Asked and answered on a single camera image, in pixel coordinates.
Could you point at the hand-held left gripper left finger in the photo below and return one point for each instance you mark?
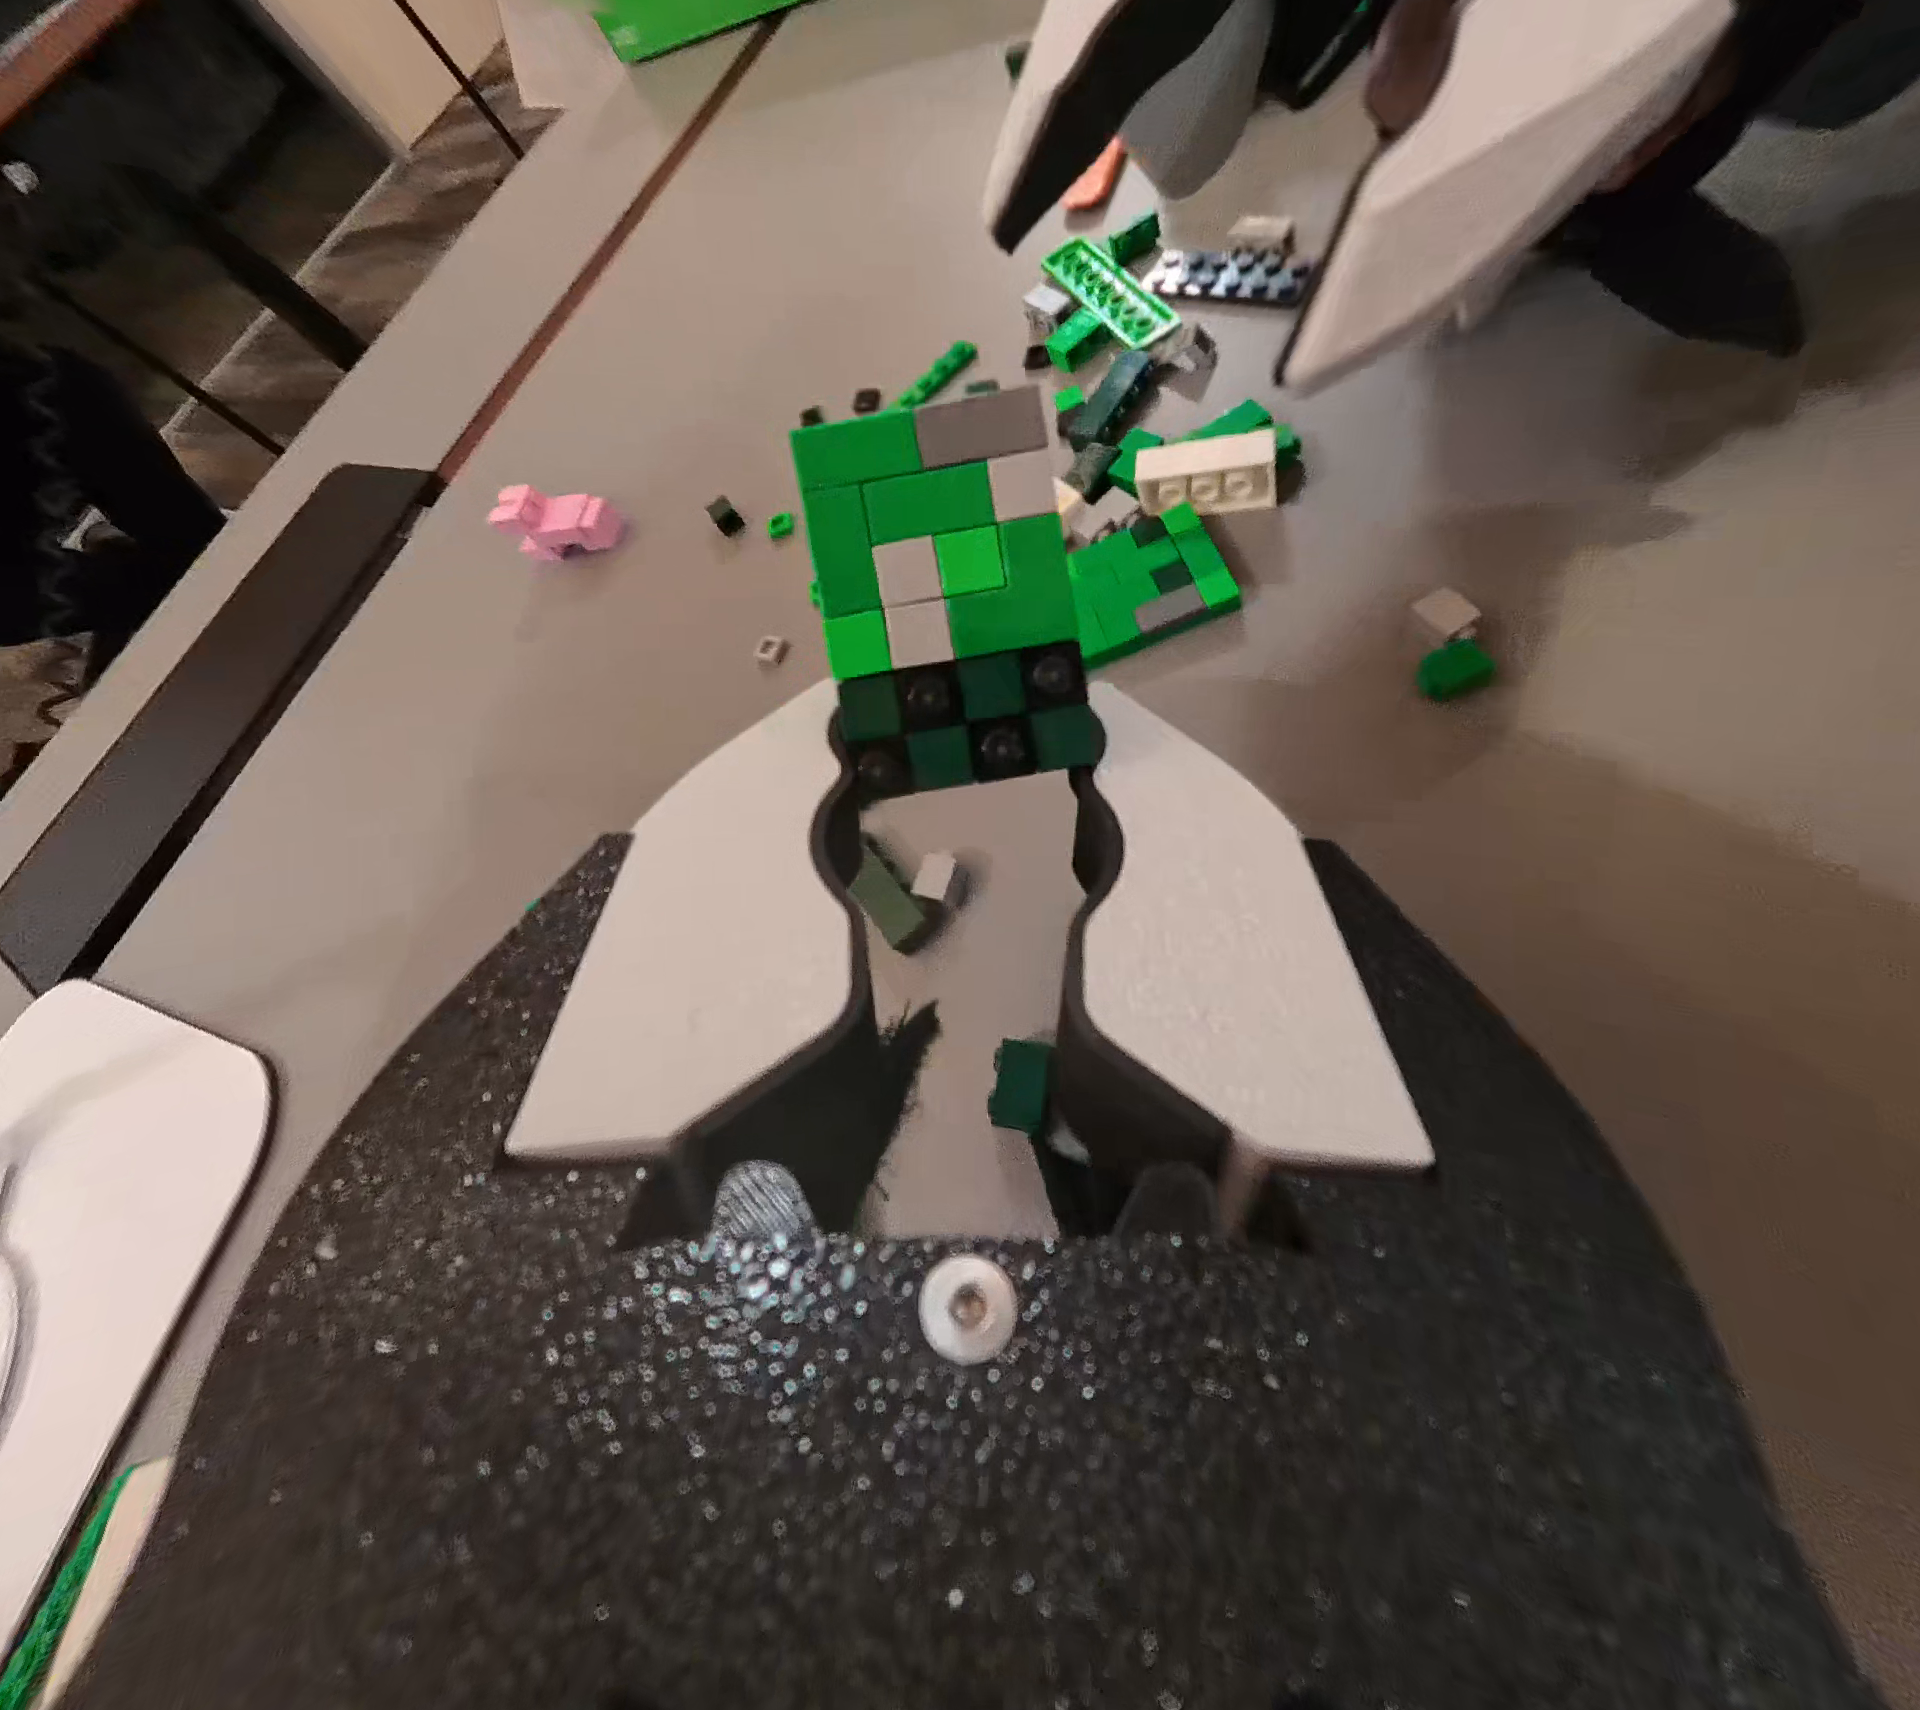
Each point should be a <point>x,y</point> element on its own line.
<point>691,961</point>

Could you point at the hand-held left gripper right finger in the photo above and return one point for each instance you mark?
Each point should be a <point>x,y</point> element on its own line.
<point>1231,975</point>

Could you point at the green brick assembly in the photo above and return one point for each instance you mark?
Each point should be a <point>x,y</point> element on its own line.
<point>900,511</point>

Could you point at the white desk stand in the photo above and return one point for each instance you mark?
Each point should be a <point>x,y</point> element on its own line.
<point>135,1141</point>

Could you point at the orange brick piece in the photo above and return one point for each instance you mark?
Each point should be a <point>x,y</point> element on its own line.
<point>1092,176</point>

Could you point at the light grey small brick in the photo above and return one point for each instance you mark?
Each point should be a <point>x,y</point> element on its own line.
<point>1444,614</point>
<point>1260,230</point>

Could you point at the dark studded plate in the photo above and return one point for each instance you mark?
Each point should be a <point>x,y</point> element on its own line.
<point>1222,279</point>

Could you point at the large green plate with holes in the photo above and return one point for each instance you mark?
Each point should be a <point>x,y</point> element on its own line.
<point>1113,292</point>

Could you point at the dark green long brick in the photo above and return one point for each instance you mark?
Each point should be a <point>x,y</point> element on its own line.
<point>888,902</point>

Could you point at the pile of mixed green bricks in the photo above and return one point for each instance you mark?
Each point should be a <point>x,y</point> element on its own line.
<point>1253,420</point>

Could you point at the white brick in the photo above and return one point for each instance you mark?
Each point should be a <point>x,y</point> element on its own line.
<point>1209,477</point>

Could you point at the long narrow green plate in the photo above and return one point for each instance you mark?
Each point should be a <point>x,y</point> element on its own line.
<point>939,374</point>

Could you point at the green tiled brick panel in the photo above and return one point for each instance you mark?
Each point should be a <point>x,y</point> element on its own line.
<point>1155,601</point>

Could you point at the pink brick pig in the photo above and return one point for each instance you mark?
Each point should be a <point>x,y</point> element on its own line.
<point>558,521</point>

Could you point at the dark cloth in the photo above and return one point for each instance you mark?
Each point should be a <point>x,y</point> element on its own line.
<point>90,494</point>

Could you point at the green studded strip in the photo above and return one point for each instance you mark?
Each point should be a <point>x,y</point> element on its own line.
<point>75,1604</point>

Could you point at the wooden side table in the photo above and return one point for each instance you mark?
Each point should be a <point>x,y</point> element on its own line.
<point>75,15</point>

